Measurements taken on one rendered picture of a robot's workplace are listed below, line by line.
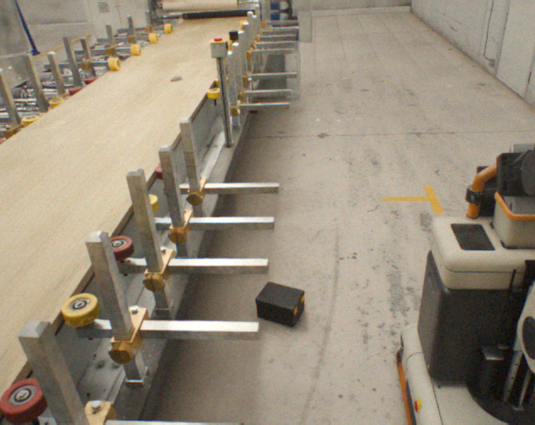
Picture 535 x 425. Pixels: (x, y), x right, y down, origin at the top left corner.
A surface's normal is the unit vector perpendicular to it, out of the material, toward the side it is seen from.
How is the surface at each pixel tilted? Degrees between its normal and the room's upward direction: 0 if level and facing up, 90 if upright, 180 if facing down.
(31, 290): 0
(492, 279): 90
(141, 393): 0
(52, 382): 90
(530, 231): 92
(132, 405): 0
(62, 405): 90
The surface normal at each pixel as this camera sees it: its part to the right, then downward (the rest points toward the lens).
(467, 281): -0.09, 0.51
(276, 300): -0.06, -0.86
